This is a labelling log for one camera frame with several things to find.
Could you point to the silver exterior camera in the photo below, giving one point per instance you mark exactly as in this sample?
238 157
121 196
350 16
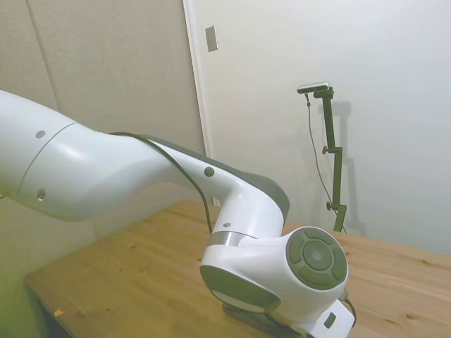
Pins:
313 87

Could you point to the grey wall plate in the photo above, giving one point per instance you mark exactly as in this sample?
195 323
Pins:
211 38

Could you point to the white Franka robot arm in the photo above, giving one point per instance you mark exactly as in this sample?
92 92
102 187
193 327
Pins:
105 176

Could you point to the black jointed camera stand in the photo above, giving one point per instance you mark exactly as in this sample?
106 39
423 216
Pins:
336 165

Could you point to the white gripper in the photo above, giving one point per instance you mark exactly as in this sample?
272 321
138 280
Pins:
333 325

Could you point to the white door frame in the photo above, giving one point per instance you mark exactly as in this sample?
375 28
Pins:
199 98

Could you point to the small beige scrap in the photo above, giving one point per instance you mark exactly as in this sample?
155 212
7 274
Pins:
58 312

